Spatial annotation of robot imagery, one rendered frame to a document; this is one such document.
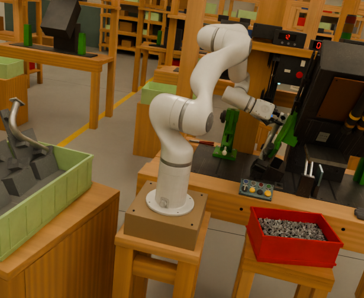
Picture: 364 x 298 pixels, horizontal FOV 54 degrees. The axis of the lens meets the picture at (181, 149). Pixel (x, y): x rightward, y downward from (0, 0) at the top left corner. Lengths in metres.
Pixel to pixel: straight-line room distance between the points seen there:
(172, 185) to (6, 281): 0.64
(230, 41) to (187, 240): 0.76
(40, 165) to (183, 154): 0.75
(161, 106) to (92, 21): 11.47
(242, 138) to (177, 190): 0.96
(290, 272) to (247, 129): 0.98
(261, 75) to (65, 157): 1.14
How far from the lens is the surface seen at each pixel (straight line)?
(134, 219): 1.33
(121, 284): 1.51
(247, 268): 1.49
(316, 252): 1.50
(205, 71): 1.32
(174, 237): 1.33
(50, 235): 1.49
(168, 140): 1.26
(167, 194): 1.33
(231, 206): 1.70
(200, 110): 1.19
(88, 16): 12.70
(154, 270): 1.44
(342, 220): 1.74
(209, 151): 2.09
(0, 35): 6.85
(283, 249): 1.45
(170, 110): 1.22
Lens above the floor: 1.66
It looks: 22 degrees down
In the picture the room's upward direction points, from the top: 8 degrees clockwise
